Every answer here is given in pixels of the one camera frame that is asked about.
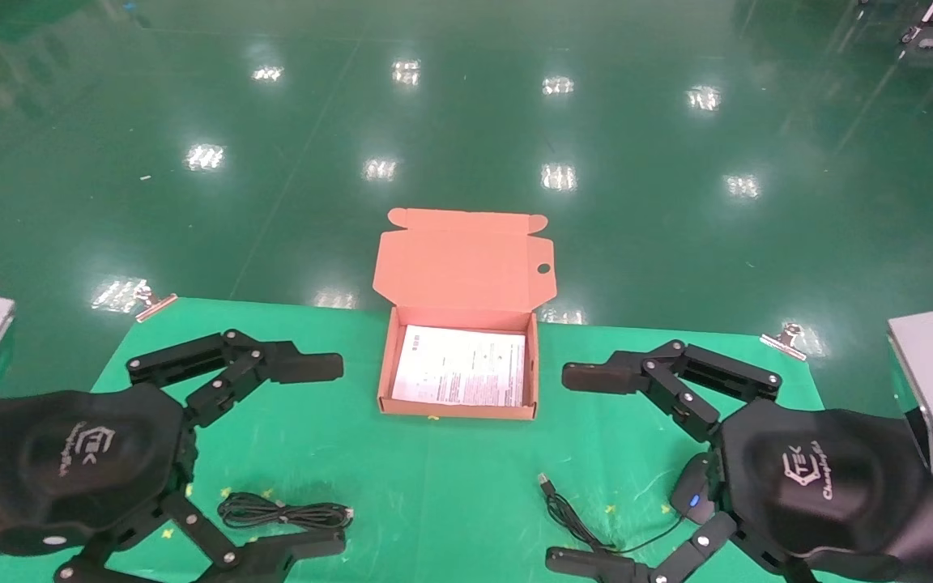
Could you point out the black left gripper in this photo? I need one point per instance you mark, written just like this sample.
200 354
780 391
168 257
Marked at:
70 461

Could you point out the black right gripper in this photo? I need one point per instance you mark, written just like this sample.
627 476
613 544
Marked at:
823 486

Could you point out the metal binder clip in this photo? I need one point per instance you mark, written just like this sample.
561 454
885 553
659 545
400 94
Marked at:
784 342
155 305

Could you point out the green table cloth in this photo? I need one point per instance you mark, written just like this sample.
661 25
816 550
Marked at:
434 486

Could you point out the orange cardboard box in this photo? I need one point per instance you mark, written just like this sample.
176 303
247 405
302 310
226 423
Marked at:
458 259

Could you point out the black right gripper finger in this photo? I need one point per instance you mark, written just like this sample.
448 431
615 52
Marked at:
596 567
604 376

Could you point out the white printed instruction sheet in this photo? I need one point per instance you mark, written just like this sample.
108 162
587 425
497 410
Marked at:
458 364

